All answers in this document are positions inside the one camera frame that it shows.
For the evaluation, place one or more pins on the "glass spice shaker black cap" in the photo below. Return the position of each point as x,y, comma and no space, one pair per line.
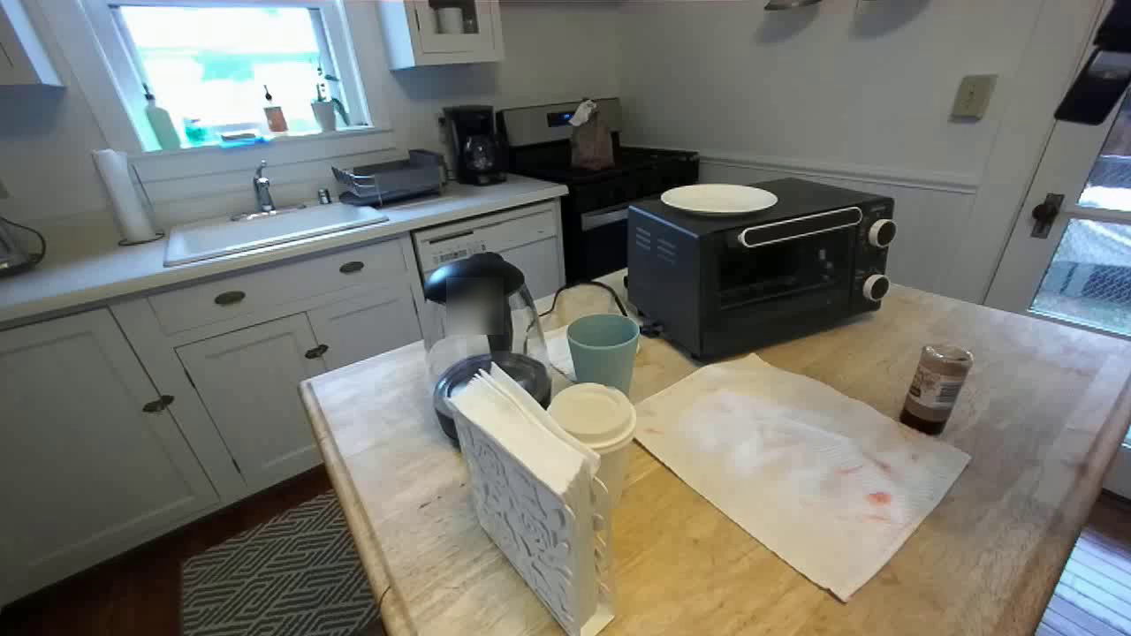
938,388

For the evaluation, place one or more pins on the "white stained cloth towel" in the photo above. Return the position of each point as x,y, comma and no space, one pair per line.
800,470

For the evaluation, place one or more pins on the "white paper towel roll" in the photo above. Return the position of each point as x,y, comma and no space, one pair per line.
125,195

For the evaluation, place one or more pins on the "teal cup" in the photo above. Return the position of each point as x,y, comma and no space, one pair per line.
604,353

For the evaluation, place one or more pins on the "white lidded cup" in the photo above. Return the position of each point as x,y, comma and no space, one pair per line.
591,419

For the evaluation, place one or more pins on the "black steel stove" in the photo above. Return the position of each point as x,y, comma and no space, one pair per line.
604,218

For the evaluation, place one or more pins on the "brown paper bag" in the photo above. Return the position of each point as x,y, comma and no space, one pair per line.
591,144

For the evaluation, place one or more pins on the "black toaster oven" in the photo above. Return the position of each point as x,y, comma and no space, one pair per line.
753,278

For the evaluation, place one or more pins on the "white plate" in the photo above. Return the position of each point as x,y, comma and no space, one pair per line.
719,199

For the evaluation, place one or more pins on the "black coffee maker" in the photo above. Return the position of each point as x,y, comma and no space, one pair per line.
475,145

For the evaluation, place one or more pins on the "white napkin holder with napkins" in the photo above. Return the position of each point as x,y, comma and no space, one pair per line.
532,516

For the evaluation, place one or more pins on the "grey dish rack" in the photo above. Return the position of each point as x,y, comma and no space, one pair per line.
390,179

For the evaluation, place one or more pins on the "white kitchen sink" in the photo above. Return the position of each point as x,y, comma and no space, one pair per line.
269,229

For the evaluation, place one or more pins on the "white bottle with plant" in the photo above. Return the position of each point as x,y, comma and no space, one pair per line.
323,111

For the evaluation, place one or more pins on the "chrome faucet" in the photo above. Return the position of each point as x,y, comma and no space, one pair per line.
262,189

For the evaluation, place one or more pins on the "orange soap bottle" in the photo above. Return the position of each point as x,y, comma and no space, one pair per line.
275,115

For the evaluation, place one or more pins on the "grey patterned rug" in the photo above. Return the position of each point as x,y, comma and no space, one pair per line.
284,577

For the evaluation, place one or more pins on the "white framed kitchen window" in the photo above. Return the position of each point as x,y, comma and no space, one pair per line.
224,59

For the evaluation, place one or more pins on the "green soap bottle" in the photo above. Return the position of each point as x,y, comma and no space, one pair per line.
161,125

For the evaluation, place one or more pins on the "white kitchen counter cabinets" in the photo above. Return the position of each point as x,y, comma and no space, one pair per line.
92,446

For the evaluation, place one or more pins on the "dark door knob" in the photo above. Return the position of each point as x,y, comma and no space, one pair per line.
1047,212

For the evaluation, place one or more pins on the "white door with window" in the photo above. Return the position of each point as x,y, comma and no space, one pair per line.
1038,164

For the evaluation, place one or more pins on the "black hanging object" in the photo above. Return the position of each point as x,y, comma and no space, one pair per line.
1102,88

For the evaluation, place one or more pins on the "white wall cabinet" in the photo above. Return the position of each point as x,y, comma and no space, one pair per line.
443,38

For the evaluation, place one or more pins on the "beige light switch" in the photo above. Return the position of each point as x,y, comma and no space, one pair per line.
972,96

